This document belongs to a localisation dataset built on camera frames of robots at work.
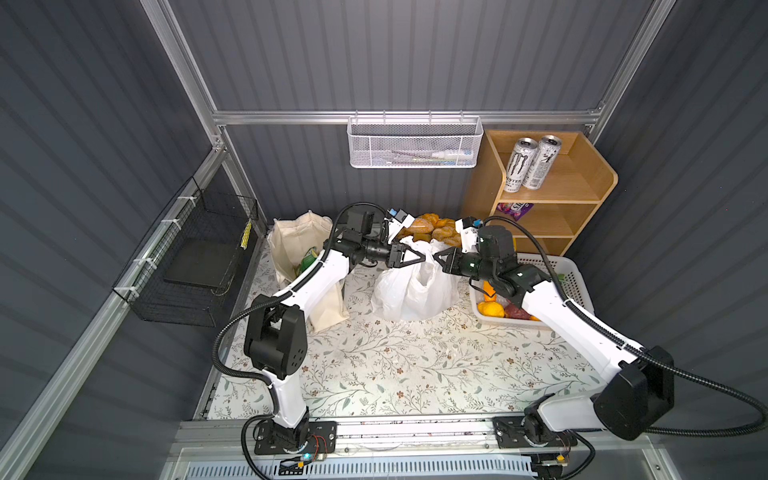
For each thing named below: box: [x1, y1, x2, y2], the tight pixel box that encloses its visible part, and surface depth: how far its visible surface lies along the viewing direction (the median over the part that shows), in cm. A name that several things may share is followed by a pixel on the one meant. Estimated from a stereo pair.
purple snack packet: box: [496, 202, 534, 221], surface depth 103 cm
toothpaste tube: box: [431, 150, 473, 161], surface depth 92 cm
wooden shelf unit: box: [463, 130, 618, 256], surface depth 88 cm
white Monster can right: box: [523, 135, 562, 191], surface depth 81 cm
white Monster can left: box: [504, 137, 539, 193], surface depth 80 cm
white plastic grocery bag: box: [371, 236, 460, 321], surface depth 81 cm
